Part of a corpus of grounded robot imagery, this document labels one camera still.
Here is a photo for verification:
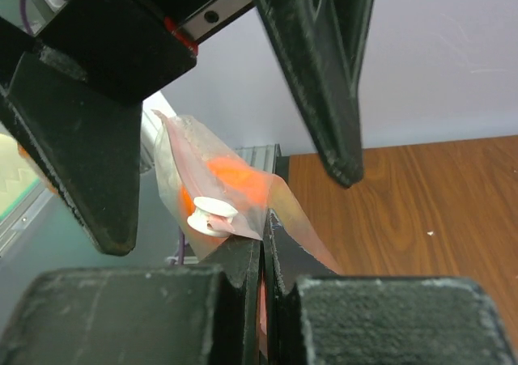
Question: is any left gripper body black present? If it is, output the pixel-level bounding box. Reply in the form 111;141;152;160
1;0;253;103

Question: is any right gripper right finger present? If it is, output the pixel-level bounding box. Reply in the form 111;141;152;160
264;211;517;364

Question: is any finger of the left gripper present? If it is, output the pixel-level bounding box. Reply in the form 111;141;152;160
253;0;375;188
1;53;142;256

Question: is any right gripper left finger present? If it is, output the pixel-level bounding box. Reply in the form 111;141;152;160
1;236;261;364

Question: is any clear zip top bag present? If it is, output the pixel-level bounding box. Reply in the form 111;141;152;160
155;115;341;363

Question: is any orange fake orange front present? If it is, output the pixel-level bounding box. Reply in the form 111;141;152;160
177;156;270;220

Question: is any aluminium frame rail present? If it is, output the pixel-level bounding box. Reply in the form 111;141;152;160
1;116;277;256

